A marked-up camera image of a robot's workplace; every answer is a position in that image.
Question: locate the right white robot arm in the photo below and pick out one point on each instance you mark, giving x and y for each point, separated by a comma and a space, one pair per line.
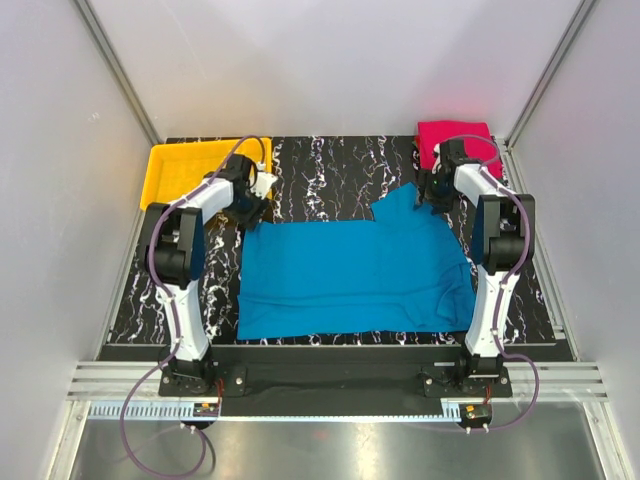
502, 242

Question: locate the yellow plastic tray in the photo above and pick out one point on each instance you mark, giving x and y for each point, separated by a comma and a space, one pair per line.
177, 171

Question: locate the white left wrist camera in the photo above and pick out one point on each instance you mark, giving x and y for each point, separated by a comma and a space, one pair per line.
263, 183

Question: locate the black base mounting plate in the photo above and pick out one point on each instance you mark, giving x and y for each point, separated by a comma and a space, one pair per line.
327, 381

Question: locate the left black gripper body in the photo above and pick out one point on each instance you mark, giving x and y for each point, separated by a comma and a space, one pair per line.
247, 213

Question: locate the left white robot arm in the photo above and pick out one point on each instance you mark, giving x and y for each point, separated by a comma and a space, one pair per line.
173, 252

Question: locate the folded pink t shirt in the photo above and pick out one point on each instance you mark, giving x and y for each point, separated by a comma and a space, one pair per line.
478, 142

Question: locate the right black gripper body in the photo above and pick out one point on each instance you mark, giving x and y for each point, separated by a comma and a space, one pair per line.
438, 196

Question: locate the slotted cable duct rail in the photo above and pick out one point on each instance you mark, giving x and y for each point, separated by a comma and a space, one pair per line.
197, 411

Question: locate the blue t shirt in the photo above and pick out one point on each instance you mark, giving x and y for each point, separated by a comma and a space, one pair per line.
401, 271

